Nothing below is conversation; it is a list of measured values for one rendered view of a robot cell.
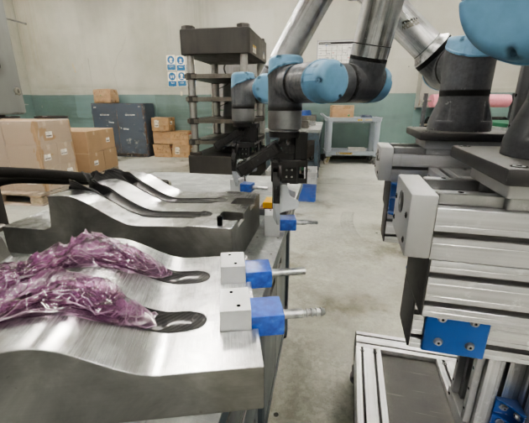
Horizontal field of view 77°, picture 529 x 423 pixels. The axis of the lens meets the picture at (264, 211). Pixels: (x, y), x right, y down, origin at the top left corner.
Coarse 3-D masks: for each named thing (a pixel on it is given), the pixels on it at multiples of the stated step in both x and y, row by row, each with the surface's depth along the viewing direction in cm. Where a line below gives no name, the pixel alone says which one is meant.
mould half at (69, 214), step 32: (64, 192) 67; (128, 192) 75; (192, 192) 87; (224, 192) 85; (256, 192) 84; (32, 224) 71; (64, 224) 67; (96, 224) 65; (128, 224) 64; (160, 224) 64; (192, 224) 62; (224, 224) 62; (256, 224) 83; (192, 256) 63
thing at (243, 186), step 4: (232, 180) 115; (240, 180) 115; (232, 184) 116; (240, 184) 115; (244, 184) 115; (248, 184) 114; (252, 184) 115; (232, 188) 116; (236, 188) 116; (240, 188) 115; (244, 188) 115; (248, 188) 115; (252, 188) 116; (256, 188) 115; (260, 188) 115; (264, 188) 114; (268, 188) 115
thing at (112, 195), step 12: (72, 180) 68; (96, 180) 77; (132, 180) 82; (96, 192) 69; (108, 192) 72; (156, 192) 82; (120, 204) 70; (132, 204) 72; (144, 216) 68; (156, 216) 70; (168, 216) 70; (180, 216) 70; (192, 216) 69; (204, 216) 68
